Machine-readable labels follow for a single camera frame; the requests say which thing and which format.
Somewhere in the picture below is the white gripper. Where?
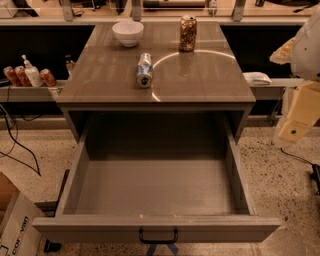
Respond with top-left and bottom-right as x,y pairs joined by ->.
269,8 -> 320,143

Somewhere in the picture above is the blue silver redbull can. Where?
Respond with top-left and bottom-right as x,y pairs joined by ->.
136,53 -> 153,88

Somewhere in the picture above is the gold soda can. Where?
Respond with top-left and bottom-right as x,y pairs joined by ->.
179,15 -> 197,52

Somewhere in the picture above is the open grey top drawer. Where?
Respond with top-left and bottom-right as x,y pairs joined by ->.
32,111 -> 283,244

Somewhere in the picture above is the red can right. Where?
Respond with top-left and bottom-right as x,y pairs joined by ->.
40,69 -> 57,87

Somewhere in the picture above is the red can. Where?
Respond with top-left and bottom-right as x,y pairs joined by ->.
15,66 -> 31,87
3,66 -> 21,86
40,69 -> 57,87

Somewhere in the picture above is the red can far left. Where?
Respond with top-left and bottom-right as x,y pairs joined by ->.
3,66 -> 21,86

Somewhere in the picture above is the white folded cloth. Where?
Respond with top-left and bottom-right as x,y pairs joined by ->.
243,72 -> 272,86

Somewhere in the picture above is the grey wooden cabinet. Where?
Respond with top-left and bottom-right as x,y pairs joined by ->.
57,21 -> 255,139

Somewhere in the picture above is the white ceramic bowl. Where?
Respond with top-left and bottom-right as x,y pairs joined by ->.
112,21 -> 144,47

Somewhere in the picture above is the white soap dispenser bottle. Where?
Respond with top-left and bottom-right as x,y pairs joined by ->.
22,55 -> 43,87

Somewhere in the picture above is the grey low shelf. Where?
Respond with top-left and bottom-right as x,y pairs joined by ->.
0,80 -> 65,103

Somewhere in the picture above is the cardboard box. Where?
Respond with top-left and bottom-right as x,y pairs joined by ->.
0,173 -> 44,256

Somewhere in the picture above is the black floor cable right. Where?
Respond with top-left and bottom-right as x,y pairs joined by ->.
279,147 -> 320,194

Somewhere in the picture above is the black floor cable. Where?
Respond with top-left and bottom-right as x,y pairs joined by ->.
0,103 -> 43,177
279,147 -> 320,194

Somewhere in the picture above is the black drawer handle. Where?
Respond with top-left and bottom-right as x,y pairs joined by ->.
139,228 -> 178,244

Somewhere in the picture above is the black floor cable left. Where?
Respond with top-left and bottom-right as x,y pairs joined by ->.
0,103 -> 43,177

